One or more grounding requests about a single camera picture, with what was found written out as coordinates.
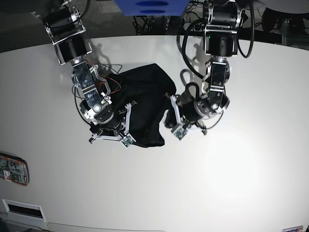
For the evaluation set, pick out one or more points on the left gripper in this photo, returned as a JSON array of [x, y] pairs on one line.
[[183, 110]]

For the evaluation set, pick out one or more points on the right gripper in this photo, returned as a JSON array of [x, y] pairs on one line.
[[112, 125]]

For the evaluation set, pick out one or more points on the black T-shirt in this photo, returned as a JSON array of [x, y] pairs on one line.
[[148, 86]]

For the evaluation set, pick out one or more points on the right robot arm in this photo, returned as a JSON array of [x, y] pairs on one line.
[[63, 24]]

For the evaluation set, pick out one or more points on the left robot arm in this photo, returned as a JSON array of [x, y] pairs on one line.
[[220, 25]]

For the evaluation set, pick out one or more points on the orange-edged circuit board case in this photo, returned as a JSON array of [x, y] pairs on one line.
[[14, 169]]

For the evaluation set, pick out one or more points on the blue plastic bin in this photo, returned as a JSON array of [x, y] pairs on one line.
[[152, 7]]

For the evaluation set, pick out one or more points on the sticker at table edge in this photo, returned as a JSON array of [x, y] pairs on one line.
[[294, 229]]

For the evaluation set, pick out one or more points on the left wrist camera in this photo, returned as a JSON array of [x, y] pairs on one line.
[[179, 131]]

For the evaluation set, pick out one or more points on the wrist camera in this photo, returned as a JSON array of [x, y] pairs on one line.
[[128, 140], [179, 131]]

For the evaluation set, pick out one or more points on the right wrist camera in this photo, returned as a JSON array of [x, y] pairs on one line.
[[128, 140]]

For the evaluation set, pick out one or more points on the white table cable slot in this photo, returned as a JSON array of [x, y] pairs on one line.
[[23, 209]]

